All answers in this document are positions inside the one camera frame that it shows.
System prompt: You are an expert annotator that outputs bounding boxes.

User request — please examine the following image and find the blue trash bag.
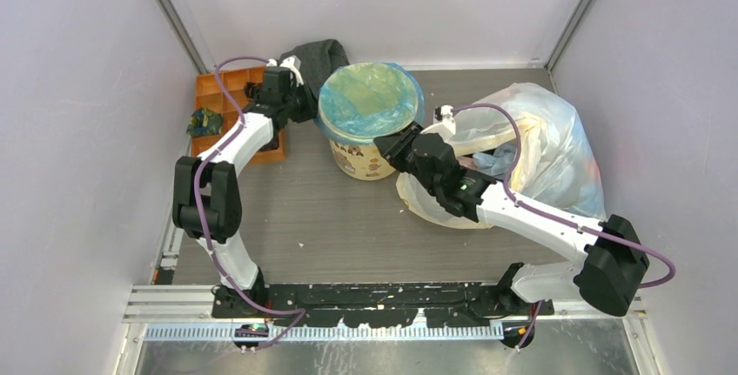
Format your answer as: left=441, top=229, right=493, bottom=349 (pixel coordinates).
left=314, top=61, right=426, bottom=146

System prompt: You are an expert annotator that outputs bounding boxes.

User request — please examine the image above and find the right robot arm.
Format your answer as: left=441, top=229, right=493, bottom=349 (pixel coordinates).
left=374, top=123, right=650, bottom=317

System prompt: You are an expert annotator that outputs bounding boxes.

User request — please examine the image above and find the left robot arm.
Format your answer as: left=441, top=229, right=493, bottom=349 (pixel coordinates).
left=172, top=56, right=318, bottom=318

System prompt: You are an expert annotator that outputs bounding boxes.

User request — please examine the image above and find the yellow trash bin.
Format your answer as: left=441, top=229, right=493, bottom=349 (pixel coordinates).
left=317, top=62, right=426, bottom=182

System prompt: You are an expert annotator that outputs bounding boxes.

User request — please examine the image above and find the grey dotted cloth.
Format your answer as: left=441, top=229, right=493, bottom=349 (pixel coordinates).
left=278, top=39, right=351, bottom=98

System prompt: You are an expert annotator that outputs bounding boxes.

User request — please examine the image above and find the orange compartment tray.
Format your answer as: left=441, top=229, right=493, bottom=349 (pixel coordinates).
left=190, top=66, right=286, bottom=171

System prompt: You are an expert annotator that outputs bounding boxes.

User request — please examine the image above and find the blue green bag roll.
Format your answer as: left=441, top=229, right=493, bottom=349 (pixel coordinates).
left=186, top=107, right=225, bottom=138

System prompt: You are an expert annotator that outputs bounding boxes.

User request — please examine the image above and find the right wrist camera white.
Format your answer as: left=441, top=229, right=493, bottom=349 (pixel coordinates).
left=432, top=104, right=456, bottom=141

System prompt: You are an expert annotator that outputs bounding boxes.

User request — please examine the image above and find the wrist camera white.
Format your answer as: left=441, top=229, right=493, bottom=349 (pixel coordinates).
left=432, top=104, right=456, bottom=141
left=279, top=55, right=305, bottom=86

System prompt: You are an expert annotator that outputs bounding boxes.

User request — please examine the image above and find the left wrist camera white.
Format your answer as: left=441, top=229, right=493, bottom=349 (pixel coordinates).
left=279, top=55, right=305, bottom=86

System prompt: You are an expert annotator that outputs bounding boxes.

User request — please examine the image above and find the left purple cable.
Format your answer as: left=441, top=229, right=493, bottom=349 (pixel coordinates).
left=191, top=56, right=306, bottom=352

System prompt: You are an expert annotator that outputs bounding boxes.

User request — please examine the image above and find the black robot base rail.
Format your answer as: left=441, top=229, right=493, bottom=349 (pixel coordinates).
left=210, top=282, right=554, bottom=328

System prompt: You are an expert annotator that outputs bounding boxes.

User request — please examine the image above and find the white slotted cable duct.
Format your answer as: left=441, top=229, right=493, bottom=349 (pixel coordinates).
left=144, top=321, right=504, bottom=343

